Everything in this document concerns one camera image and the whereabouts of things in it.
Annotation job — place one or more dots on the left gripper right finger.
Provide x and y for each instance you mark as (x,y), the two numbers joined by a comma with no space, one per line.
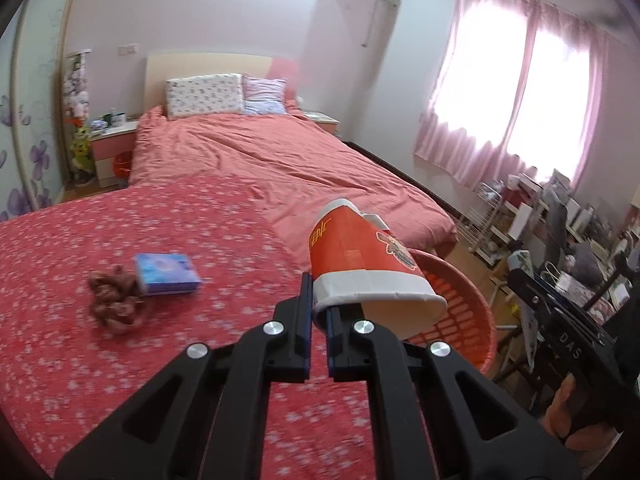
(337,332)

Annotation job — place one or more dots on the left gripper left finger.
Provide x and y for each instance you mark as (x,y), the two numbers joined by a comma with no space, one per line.
(303,329)

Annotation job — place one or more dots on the orange white paper cup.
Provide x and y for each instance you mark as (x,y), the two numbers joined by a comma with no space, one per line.
(355,259)

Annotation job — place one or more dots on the blue tissue pack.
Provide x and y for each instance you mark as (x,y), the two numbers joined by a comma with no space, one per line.
(165,274)

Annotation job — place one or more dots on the brown plaid scrunchie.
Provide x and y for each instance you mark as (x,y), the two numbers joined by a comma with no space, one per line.
(117,303)

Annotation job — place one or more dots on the person right hand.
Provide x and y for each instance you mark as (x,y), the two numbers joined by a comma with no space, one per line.
(558,421)

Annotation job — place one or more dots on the orange plastic laundry basket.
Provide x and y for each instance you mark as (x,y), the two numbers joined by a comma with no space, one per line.
(468,326)

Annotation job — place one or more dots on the cluttered desk with items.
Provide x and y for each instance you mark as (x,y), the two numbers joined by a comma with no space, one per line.
(576,265)

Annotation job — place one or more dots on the bed with pink duvet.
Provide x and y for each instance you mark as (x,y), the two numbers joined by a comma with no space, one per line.
(293,169)

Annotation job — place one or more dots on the right bedside nightstand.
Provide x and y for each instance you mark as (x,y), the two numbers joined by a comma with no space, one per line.
(323,121)

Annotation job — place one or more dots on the striped pink pillow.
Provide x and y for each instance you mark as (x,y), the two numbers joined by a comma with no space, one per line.
(264,96)

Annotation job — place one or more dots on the small orange bin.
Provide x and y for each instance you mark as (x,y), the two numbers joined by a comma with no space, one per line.
(122,165)

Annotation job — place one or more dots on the floral white pillow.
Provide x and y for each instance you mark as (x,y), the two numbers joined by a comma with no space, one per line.
(204,94)

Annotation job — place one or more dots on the red floral table cloth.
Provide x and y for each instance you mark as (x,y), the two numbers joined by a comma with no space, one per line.
(62,372)

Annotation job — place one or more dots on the pink white left nightstand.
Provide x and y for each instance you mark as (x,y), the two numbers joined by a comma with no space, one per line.
(107,145)

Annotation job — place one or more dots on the white mug on nightstand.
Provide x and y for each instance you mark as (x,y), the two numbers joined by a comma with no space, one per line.
(118,119)

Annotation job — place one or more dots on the pink window curtains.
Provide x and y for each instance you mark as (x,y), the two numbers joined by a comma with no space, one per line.
(519,92)

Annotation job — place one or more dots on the hanging plush toy holder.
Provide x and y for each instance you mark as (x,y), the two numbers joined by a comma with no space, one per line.
(76,116)

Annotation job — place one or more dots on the sliding wardrobe with flowers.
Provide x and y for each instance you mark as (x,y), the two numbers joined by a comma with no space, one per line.
(33,161)

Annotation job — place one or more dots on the white wire rack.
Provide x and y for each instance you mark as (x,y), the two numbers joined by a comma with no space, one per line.
(474,226)

